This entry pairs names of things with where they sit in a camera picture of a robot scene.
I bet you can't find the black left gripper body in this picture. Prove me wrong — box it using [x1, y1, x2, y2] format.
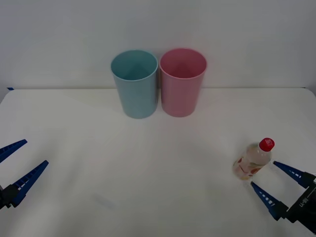
[0, 185, 11, 210]

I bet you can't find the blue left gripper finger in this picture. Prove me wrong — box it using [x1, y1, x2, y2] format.
[0, 139, 28, 164]
[3, 160, 49, 208]

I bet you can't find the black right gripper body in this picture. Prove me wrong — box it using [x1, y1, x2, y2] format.
[285, 181, 316, 233]

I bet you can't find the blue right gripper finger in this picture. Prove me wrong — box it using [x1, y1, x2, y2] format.
[250, 181, 289, 221]
[273, 160, 316, 191]

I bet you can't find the red-capped small plastic bottle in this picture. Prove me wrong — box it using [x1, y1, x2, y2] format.
[232, 137, 276, 181]

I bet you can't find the pink plastic bin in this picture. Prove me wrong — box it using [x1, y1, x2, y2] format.
[159, 48, 207, 118]

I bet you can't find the pale blue plastic bin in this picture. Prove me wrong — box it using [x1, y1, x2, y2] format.
[110, 49, 158, 119]

